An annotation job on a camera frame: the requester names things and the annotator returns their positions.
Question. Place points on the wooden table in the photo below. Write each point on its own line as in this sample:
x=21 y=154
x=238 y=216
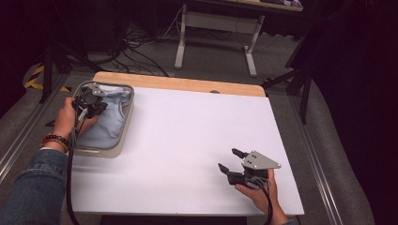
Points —
x=175 y=82

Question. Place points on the black tripod stand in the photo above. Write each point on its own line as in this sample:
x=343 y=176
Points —
x=302 y=78
x=47 y=68

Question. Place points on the white metal table frame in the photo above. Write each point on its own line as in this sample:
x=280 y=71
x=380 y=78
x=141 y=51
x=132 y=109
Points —
x=219 y=22

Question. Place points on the beige basket with grey rim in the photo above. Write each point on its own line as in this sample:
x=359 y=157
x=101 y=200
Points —
x=126 y=125

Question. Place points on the light blue tank top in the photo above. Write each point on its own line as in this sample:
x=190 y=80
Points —
x=111 y=122

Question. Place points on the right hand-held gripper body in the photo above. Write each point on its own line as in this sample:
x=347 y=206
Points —
x=259 y=162

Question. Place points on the yellow and black hazard tape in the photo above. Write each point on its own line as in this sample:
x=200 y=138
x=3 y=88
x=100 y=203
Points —
x=34 y=82

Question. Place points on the aluminium floor rail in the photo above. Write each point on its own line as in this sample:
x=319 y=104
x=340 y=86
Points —
x=25 y=134
x=316 y=162

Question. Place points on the person's right hand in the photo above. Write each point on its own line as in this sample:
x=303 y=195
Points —
x=266 y=197

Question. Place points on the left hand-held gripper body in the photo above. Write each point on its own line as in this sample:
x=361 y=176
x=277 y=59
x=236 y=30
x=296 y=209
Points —
x=90 y=101

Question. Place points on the person's left hand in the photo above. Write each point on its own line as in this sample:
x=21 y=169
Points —
x=65 y=122

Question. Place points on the colourful item on desk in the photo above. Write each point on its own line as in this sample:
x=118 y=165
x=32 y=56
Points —
x=289 y=3

